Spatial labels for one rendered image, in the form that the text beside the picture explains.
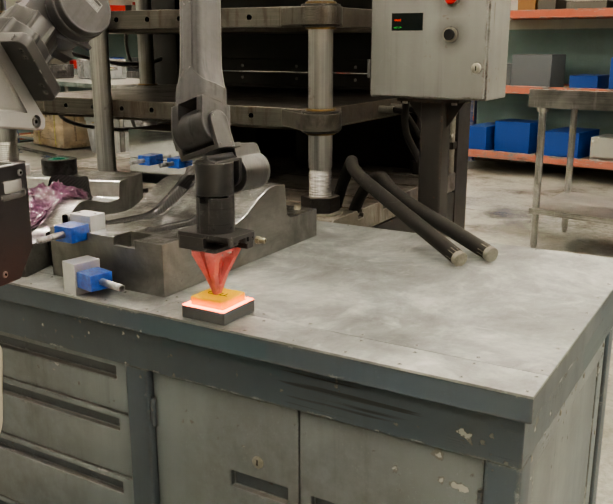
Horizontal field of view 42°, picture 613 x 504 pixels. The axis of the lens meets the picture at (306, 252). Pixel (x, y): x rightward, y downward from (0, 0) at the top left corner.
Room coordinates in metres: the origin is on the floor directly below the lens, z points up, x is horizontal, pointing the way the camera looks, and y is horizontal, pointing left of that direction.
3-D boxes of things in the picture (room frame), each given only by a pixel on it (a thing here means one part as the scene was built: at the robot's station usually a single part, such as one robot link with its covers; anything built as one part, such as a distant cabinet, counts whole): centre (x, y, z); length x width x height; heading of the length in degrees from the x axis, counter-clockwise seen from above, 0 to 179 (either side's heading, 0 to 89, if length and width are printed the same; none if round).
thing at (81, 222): (1.33, 0.41, 0.89); 0.13 x 0.05 x 0.05; 149
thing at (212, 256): (1.17, 0.15, 0.88); 0.07 x 0.07 x 0.09; 59
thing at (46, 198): (1.64, 0.56, 0.90); 0.26 x 0.18 x 0.08; 166
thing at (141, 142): (2.50, 0.28, 0.87); 0.50 x 0.27 x 0.17; 149
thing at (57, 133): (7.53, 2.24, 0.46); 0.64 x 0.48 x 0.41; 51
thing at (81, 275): (1.26, 0.34, 0.83); 0.13 x 0.05 x 0.05; 48
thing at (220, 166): (1.17, 0.13, 1.01); 0.07 x 0.06 x 0.07; 145
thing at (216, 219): (1.17, 0.14, 0.95); 0.10 x 0.07 x 0.07; 59
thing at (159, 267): (1.53, 0.22, 0.87); 0.50 x 0.26 x 0.14; 149
